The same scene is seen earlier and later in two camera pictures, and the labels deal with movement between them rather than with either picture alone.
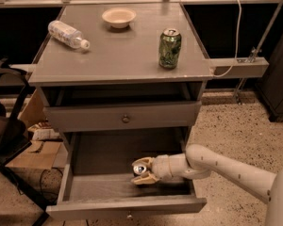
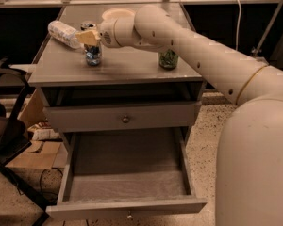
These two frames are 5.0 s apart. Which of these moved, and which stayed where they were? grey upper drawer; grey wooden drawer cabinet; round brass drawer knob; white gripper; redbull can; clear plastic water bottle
Moved: redbull can; white gripper
Stayed: round brass drawer knob; grey upper drawer; grey wooden drawer cabinet; clear plastic water bottle
